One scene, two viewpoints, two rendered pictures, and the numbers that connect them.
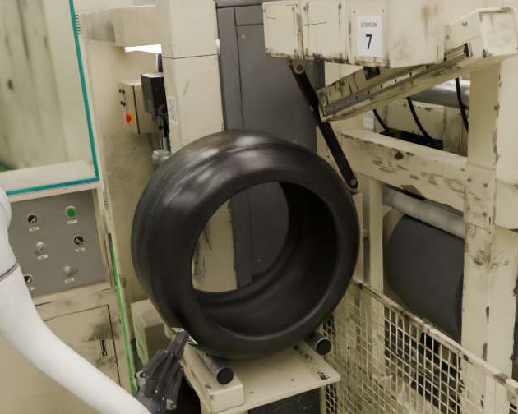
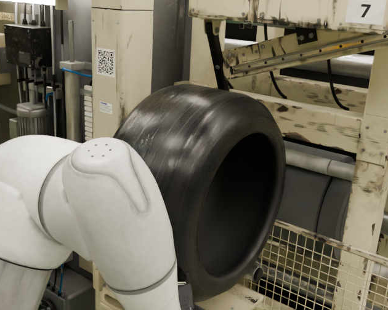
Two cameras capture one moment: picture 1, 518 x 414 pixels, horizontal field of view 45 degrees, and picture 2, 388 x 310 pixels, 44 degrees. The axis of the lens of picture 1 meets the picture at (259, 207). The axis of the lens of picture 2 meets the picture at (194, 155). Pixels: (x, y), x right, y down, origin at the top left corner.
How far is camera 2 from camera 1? 0.87 m
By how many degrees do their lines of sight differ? 30
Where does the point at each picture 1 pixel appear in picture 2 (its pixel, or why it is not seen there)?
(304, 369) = (232, 296)
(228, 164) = (227, 117)
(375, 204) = not seen: hidden behind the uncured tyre
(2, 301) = (171, 293)
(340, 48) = (319, 15)
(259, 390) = not seen: outside the picture
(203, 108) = (140, 62)
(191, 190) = (201, 143)
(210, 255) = not seen: hidden behind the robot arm
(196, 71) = (138, 24)
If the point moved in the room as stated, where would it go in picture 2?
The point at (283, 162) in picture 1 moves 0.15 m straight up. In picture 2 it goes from (260, 114) to (266, 55)
